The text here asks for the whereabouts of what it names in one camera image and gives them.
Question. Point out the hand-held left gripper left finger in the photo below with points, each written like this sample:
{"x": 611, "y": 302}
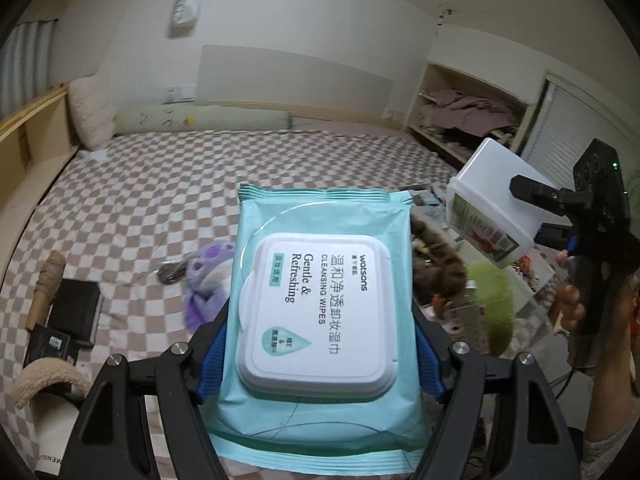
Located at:
{"x": 210, "y": 355}

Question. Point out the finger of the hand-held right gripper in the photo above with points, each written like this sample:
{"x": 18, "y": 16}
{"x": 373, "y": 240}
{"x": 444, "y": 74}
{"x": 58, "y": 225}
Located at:
{"x": 540, "y": 192}
{"x": 555, "y": 237}

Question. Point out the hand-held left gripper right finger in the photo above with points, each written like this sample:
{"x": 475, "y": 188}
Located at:
{"x": 430, "y": 360}

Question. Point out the white plastic lidded box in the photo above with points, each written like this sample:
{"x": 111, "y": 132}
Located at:
{"x": 495, "y": 175}

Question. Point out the purple plush toy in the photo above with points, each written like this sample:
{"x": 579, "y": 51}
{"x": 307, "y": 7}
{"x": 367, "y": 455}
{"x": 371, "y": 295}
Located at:
{"x": 210, "y": 265}

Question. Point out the brown furry headband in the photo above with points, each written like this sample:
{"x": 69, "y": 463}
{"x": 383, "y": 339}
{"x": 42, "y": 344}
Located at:
{"x": 440, "y": 260}

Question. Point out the teal wet wipes pack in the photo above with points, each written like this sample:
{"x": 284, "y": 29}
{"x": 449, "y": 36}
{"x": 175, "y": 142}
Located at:
{"x": 320, "y": 300}

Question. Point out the person's right forearm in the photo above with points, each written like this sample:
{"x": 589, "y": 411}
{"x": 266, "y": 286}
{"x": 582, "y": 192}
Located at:
{"x": 615, "y": 385}

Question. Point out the person's right hand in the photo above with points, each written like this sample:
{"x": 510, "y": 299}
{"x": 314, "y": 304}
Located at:
{"x": 571, "y": 305}

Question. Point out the pile of colourful small packets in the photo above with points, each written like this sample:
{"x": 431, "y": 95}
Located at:
{"x": 530, "y": 267}

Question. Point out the white sliding door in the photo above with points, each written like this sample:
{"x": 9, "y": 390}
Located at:
{"x": 560, "y": 120}

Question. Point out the green plush toy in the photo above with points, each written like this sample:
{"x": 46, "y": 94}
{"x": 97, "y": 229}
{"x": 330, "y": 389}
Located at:
{"x": 492, "y": 300}

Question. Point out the brown hair clip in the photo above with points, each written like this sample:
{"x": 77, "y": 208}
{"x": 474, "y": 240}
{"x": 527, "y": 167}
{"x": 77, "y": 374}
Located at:
{"x": 172, "y": 272}

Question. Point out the pile of pink clothes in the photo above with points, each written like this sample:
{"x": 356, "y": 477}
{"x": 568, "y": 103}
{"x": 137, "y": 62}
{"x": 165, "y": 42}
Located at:
{"x": 470, "y": 110}

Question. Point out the wardrobe shelf niche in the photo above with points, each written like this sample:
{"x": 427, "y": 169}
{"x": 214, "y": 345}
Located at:
{"x": 420, "y": 130}

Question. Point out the black box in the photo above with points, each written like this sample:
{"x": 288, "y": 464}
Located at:
{"x": 75, "y": 310}

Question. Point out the beige plush slipper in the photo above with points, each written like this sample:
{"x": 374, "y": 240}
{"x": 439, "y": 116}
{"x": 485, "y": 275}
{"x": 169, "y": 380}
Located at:
{"x": 50, "y": 425}

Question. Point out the checkered bed blanket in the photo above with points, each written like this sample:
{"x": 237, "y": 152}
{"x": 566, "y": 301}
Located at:
{"x": 150, "y": 185}

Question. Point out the white crumpled tissue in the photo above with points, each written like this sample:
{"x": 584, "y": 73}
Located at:
{"x": 95, "y": 154}

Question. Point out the green bolster pillow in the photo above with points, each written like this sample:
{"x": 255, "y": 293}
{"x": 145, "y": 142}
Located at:
{"x": 200, "y": 120}

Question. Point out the white headboard panel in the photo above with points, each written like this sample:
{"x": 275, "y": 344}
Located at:
{"x": 300, "y": 80}

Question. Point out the white fuzzy pillow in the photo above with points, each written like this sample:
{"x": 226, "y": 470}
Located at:
{"x": 92, "y": 115}

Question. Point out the wooden bedside shelf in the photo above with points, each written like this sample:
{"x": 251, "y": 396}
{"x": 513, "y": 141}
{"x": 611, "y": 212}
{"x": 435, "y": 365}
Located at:
{"x": 35, "y": 125}

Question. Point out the grey curtain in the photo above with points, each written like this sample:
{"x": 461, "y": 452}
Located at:
{"x": 27, "y": 60}

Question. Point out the wall socket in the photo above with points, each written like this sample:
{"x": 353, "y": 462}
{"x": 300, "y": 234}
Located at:
{"x": 178, "y": 93}

